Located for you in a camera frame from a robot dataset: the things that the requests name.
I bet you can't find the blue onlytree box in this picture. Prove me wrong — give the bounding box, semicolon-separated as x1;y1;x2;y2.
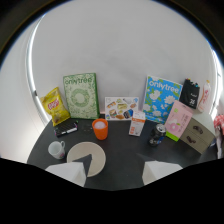
142;75;184;125

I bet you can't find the green onlytree box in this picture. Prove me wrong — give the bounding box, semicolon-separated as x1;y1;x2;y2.
62;72;101;120

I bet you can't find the white mug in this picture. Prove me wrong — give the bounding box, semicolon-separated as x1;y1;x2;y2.
47;140;67;160

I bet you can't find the beige drawer box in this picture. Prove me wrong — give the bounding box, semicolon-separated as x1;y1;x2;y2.
179;111;217;155

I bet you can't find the pink and green box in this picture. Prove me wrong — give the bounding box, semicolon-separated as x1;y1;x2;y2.
164;100;194;142

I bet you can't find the white LED bulb box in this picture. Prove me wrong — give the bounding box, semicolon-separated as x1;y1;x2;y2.
128;110;147;138

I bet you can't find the dark soda can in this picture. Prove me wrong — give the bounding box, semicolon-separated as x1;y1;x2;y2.
148;123;167;148

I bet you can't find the yellow chips bag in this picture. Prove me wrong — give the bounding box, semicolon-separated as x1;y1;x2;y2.
39;86;71;127

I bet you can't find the black pouch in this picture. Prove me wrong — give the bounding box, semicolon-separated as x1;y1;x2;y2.
178;78;201;110

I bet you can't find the orange plastic cup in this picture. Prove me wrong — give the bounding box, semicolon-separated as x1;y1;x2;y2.
91;118;110;141

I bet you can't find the white and pink bottle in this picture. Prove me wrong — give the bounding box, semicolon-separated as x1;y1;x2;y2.
197;79;212;113

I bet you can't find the food picture card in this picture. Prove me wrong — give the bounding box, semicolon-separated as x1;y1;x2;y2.
104;96;140;122

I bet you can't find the beige round plate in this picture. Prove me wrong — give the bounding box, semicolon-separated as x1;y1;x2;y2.
66;141;107;178

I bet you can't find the red patterned cloth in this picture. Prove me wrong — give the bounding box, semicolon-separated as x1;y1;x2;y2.
213;114;224;160

